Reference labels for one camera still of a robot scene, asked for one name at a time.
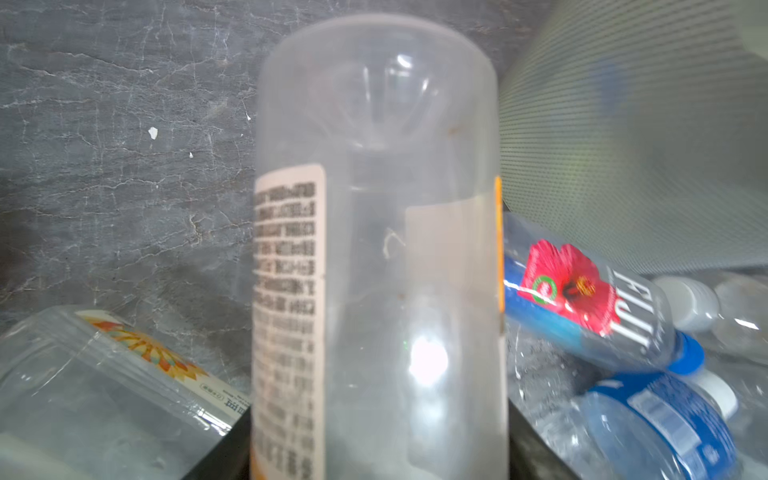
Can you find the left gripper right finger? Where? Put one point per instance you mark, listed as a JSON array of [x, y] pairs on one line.
[[529, 456]]

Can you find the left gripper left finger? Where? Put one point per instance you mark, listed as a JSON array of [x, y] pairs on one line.
[[230, 458]]

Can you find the crushed bottle blue label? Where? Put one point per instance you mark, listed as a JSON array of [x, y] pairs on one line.
[[647, 426]]

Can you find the bottle green red neck label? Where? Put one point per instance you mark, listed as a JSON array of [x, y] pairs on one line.
[[86, 396]]

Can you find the clear bottle white orange label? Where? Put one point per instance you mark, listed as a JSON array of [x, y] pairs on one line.
[[378, 338]]

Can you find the grey mesh waste bin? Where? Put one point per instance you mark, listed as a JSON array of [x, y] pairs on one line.
[[637, 130]]

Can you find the Fiji bottle red flower label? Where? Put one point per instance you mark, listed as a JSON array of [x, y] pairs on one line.
[[602, 313]]

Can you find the large bottle white yellow label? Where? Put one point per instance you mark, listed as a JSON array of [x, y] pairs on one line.
[[725, 311]]

